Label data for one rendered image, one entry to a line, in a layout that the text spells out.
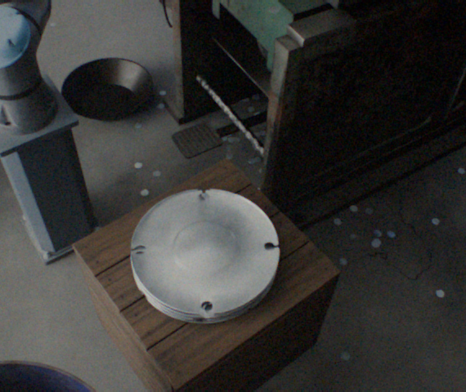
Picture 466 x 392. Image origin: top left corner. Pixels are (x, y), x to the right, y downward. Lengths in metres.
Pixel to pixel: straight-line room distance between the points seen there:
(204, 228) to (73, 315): 0.52
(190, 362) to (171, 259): 0.20
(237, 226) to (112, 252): 0.26
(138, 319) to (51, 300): 0.50
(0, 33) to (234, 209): 0.57
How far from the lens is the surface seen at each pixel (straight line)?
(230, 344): 1.10
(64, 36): 2.34
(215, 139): 1.65
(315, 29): 1.24
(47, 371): 0.99
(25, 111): 1.29
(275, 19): 1.33
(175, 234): 1.17
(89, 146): 1.89
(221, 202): 1.22
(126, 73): 2.07
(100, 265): 1.20
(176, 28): 1.70
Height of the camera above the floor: 1.36
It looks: 52 degrees down
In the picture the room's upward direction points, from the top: 3 degrees clockwise
